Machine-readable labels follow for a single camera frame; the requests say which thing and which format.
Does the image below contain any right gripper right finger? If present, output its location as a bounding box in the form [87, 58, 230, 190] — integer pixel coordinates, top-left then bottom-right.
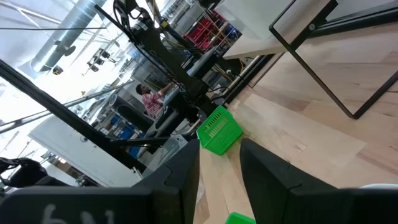
[239, 138, 340, 224]

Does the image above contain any person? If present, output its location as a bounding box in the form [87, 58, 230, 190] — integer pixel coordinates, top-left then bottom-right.
[136, 82, 175, 119]

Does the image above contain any black aluminium station frame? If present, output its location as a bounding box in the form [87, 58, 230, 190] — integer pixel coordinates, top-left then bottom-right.
[0, 6, 398, 175]

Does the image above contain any red storage bins rack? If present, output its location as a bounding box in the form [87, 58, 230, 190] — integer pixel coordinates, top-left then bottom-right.
[183, 11, 224, 50]

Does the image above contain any green plastic basket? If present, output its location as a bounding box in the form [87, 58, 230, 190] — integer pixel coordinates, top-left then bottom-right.
[196, 105, 244, 156]
[224, 212, 257, 224]

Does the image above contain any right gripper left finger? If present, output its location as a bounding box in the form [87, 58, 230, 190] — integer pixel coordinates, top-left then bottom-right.
[132, 138, 201, 224]

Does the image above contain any wooden shelf with black frame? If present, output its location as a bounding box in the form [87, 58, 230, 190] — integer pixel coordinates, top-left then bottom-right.
[222, 0, 398, 120]

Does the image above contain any clear plastic basket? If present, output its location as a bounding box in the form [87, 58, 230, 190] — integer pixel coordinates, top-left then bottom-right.
[142, 134, 189, 179]

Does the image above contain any silver ventilation duct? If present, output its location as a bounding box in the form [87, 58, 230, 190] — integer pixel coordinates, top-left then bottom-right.
[30, 0, 106, 73]

